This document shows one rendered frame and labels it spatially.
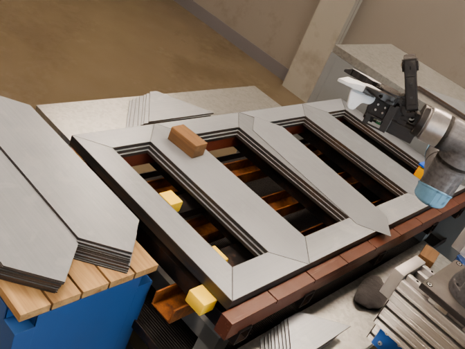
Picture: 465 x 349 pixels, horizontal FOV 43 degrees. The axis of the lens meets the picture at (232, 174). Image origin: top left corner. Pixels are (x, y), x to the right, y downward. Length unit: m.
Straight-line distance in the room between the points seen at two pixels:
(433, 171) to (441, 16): 3.43
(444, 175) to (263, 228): 0.66
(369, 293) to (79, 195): 0.99
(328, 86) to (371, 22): 1.91
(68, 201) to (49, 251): 0.20
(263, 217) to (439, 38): 3.10
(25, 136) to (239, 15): 4.14
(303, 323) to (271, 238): 0.26
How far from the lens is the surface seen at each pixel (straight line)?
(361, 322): 1.95
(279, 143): 2.29
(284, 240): 1.78
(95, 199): 1.64
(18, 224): 1.51
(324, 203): 2.09
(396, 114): 1.29
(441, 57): 4.69
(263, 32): 5.56
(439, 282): 1.63
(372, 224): 2.09
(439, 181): 1.32
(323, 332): 1.77
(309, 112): 2.68
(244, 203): 1.85
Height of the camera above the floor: 1.83
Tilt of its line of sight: 30 degrees down
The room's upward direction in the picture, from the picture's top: 24 degrees clockwise
